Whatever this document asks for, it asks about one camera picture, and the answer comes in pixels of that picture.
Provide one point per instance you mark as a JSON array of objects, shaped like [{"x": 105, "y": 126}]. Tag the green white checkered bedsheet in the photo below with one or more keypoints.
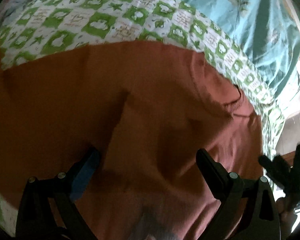
[{"x": 47, "y": 27}]

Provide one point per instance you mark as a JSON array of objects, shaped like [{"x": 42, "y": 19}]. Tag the person's right hand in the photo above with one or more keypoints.
[{"x": 287, "y": 217}]

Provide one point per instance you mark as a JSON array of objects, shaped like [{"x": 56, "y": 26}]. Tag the rust red knit sweater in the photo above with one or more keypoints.
[{"x": 149, "y": 107}]

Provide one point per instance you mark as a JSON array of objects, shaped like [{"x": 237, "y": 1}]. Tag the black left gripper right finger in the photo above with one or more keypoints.
[{"x": 259, "y": 220}]

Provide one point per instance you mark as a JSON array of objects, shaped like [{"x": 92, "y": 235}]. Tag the teal floral quilt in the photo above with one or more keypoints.
[{"x": 266, "y": 32}]

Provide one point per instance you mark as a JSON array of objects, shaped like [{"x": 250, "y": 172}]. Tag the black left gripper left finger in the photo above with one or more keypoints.
[{"x": 47, "y": 208}]

